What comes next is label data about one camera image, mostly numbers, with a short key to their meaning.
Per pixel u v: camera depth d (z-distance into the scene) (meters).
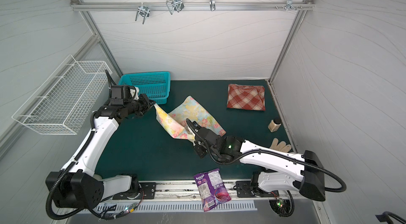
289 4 0.76
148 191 0.73
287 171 0.42
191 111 1.02
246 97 1.08
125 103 0.59
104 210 0.70
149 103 0.68
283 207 0.72
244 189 0.69
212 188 0.73
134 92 0.64
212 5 0.78
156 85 1.05
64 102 0.69
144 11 0.79
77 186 0.38
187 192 0.75
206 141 0.51
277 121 0.88
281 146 0.88
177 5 0.76
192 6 0.78
